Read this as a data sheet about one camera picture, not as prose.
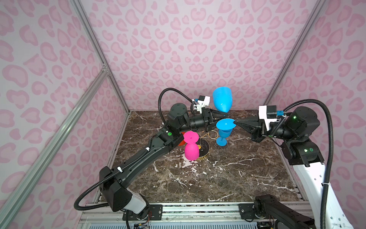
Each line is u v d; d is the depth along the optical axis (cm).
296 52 84
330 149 40
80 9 69
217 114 54
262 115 41
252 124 48
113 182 40
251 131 50
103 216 73
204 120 50
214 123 52
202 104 57
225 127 54
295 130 43
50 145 55
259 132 47
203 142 98
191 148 72
